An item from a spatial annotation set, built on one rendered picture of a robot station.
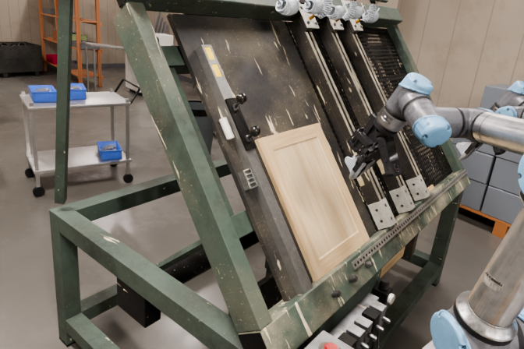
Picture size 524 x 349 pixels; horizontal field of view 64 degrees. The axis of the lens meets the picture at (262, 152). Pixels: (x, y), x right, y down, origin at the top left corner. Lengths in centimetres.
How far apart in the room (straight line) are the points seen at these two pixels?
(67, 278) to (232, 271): 129
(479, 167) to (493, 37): 187
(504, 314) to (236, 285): 73
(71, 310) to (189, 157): 146
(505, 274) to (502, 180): 358
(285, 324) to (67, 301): 140
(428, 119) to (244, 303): 75
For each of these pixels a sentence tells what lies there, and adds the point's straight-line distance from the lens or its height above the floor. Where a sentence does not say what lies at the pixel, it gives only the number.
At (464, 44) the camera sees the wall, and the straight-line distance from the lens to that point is 589.
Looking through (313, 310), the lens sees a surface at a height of 86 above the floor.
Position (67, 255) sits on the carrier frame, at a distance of 238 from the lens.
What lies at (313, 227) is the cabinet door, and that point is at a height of 103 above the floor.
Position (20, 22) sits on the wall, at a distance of 1137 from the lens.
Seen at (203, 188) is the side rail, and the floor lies 127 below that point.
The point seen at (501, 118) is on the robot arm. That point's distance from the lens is 107.
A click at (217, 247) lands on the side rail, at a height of 110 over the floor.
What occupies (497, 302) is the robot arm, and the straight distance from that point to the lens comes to 92.
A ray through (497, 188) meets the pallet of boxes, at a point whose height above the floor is 44.
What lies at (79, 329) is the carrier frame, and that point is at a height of 18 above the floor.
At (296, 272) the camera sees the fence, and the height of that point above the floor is 97.
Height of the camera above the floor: 180
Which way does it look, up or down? 19 degrees down
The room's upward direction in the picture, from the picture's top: 5 degrees clockwise
